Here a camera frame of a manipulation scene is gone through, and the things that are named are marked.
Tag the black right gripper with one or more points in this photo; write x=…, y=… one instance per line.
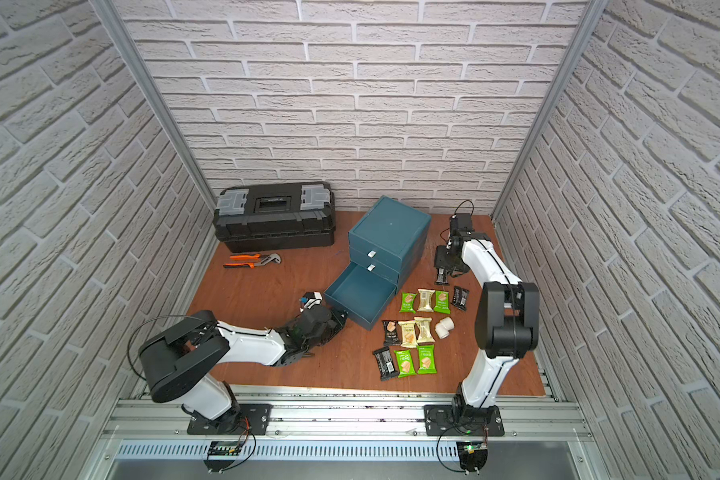
x=443, y=258

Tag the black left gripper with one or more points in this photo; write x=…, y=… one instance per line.
x=330, y=318

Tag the green cookie packet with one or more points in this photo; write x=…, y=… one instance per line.
x=407, y=302
x=405, y=363
x=442, y=303
x=426, y=359

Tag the black cookie packet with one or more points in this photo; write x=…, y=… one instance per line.
x=460, y=298
x=385, y=363
x=391, y=335

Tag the yellow cookie packet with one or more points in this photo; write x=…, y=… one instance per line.
x=423, y=325
x=425, y=300
x=408, y=334

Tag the teal drawer cabinet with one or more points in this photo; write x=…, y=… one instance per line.
x=389, y=239

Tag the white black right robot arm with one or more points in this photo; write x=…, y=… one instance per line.
x=507, y=317

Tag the white pipe elbow fitting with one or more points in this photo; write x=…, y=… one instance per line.
x=444, y=327

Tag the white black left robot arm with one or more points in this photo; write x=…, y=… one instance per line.
x=177, y=362

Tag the black plastic toolbox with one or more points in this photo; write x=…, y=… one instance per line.
x=281, y=216

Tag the left controller board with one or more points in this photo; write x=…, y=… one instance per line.
x=223, y=455

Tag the controller board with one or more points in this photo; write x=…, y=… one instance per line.
x=472, y=457
x=223, y=455

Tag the right controller board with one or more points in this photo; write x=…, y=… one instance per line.
x=472, y=457

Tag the right aluminium corner profile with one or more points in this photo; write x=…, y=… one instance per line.
x=578, y=44

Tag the aluminium corner profile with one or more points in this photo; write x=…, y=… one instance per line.
x=116, y=29
x=578, y=44

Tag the left aluminium corner profile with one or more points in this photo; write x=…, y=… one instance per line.
x=116, y=29

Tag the orange handled groove pliers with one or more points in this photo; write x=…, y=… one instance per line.
x=252, y=260

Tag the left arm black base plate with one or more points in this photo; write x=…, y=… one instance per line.
x=244, y=417

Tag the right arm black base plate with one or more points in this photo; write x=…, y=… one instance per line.
x=468, y=421

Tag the aluminium front rail frame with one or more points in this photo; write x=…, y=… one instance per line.
x=318, y=433

